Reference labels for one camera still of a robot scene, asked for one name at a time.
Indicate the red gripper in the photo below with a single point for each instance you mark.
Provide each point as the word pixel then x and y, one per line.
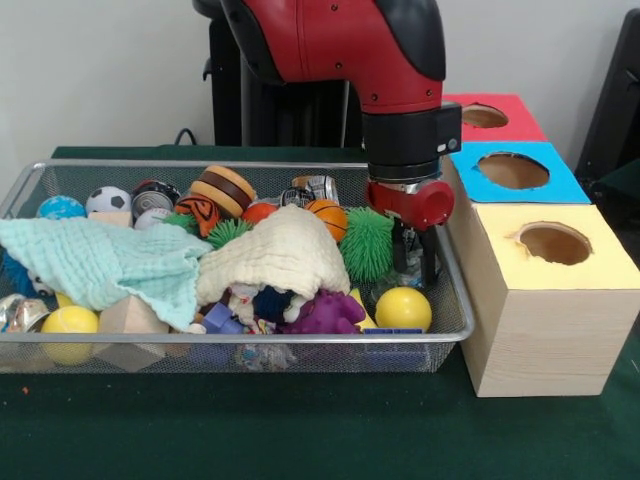
pixel 425 205

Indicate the crushed bottle with blue label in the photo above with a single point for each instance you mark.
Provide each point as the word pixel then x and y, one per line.
pixel 414 262

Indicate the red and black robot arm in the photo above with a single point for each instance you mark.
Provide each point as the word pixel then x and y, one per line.
pixel 350 40

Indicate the wooden box with three holes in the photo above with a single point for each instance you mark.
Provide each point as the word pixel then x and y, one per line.
pixel 550 340

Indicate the large green spiky ball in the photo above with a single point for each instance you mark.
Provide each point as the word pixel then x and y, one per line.
pixel 367 245

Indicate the yellow ball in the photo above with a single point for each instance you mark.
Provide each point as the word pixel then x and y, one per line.
pixel 402 309
pixel 70 320

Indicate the purple rubber toy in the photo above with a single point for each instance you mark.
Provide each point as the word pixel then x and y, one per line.
pixel 325 315

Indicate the cream white cloth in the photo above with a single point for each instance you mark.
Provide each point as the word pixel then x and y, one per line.
pixel 280 245

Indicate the toy burger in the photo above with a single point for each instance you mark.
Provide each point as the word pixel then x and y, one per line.
pixel 223 188

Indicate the dark green tablecloth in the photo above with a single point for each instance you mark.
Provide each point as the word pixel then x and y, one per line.
pixel 300 430

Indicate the black upright panel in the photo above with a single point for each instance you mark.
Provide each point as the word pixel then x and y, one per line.
pixel 620 100

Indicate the black and white football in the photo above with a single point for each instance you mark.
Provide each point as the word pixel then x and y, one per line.
pixel 106 200

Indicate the mint green cloth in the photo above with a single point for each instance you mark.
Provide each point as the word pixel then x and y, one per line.
pixel 100 260

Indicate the blue globe ball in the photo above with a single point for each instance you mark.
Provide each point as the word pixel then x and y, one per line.
pixel 60 207

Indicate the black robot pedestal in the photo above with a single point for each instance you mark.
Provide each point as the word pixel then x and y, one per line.
pixel 300 115

